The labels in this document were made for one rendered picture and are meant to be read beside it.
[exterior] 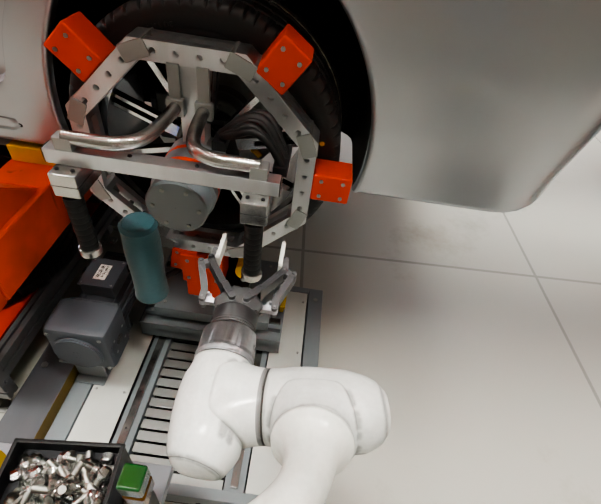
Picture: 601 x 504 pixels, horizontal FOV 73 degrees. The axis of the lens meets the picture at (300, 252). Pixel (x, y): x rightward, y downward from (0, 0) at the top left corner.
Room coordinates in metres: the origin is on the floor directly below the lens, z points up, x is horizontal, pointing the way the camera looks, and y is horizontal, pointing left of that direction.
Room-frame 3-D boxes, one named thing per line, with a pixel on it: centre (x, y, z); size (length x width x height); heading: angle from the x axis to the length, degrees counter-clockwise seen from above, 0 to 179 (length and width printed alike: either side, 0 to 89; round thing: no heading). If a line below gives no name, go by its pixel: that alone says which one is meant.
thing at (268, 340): (0.97, 0.27, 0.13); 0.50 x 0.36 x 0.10; 91
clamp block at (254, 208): (0.60, 0.09, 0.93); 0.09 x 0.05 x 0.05; 1
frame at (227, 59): (0.80, 0.27, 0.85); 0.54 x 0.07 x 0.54; 91
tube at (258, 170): (0.68, 0.17, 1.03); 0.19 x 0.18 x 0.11; 1
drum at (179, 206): (0.73, 0.27, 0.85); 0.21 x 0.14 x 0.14; 1
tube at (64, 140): (0.68, 0.36, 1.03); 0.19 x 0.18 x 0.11; 1
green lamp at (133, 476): (0.19, 0.21, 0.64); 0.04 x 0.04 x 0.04; 1
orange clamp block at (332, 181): (0.82, -0.05, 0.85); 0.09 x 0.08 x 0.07; 91
